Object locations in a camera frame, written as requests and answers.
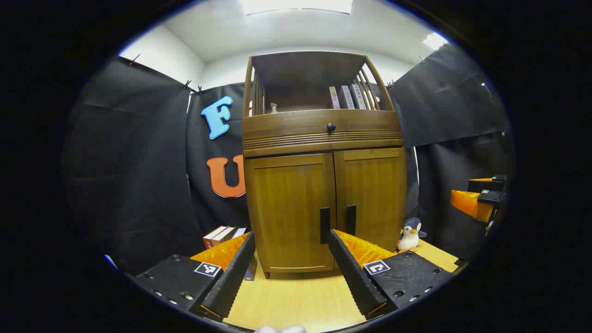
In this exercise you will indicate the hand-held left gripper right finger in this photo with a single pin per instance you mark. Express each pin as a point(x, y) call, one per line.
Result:
point(354, 277)

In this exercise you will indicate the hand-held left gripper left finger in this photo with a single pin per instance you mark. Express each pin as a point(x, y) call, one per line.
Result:
point(231, 282)

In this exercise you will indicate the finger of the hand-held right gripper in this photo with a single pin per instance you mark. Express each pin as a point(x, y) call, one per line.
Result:
point(469, 203)
point(485, 185)

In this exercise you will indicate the wooden shoe cabinet door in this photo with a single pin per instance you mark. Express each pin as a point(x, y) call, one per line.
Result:
point(286, 208)
point(374, 194)

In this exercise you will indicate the wooden double-door shoe cabinet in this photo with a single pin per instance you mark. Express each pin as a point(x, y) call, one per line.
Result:
point(296, 138)

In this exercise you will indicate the red and white book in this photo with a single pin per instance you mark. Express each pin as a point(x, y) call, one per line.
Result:
point(213, 237)

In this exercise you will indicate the brown book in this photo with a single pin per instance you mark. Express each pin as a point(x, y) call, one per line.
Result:
point(226, 233)

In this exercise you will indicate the penguin plush toy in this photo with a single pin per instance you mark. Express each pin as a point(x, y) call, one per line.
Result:
point(410, 236)

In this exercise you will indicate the black backdrop cloth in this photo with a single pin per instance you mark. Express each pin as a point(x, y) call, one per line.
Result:
point(138, 175)

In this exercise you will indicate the ceiling light panel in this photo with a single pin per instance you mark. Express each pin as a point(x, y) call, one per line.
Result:
point(434, 41)
point(296, 5)

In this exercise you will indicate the grey book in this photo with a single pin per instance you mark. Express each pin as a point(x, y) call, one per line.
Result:
point(359, 97)

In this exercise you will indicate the wooden drawer with black knob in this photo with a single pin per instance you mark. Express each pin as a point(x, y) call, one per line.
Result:
point(296, 127)

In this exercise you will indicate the purple book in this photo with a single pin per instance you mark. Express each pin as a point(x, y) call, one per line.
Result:
point(347, 97)

